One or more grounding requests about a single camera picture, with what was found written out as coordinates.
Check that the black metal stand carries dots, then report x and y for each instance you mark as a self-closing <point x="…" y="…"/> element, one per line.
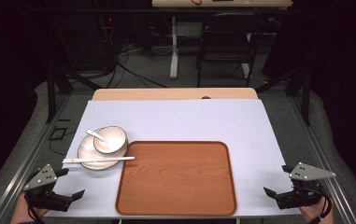
<point x="51" y="99"/>
<point x="306" y="99"/>

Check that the black device with red light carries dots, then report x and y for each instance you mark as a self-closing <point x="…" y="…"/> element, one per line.
<point x="110" y="20"/>

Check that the aluminium rail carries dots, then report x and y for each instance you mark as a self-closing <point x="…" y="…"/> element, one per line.
<point x="319" y="155"/>
<point x="26" y="161"/>

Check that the white bowl with brown rim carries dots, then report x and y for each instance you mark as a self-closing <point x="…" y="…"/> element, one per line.
<point x="114" y="140"/>

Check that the brown wood-grain tray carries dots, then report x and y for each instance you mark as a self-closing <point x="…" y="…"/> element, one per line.
<point x="175" y="183"/>

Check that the white chopstick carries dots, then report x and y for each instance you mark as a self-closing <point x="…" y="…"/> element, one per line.
<point x="104" y="158"/>
<point x="82" y="161"/>

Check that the white plate with dark rim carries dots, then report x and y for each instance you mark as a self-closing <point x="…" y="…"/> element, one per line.
<point x="86" y="152"/>

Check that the light wooden table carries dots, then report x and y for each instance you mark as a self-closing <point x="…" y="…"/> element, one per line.
<point x="166" y="93"/>

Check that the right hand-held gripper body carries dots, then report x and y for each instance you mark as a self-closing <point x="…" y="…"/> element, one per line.
<point x="306" y="174"/>

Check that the black folding chair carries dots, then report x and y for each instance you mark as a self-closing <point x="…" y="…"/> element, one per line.
<point x="225" y="43"/>

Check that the person's left hand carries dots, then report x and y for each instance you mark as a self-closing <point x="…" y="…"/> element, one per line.
<point x="24" y="214"/>

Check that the person's right hand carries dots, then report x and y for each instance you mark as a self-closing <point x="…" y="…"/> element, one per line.
<point x="317" y="213"/>

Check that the white ceramic spoon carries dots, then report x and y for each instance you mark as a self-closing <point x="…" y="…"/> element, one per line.
<point x="92" y="133"/>

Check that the desk with white legs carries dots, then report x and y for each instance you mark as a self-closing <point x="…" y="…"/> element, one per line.
<point x="259" y="3"/>

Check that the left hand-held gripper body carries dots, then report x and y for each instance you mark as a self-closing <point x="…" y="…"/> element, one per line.
<point x="41" y="179"/>

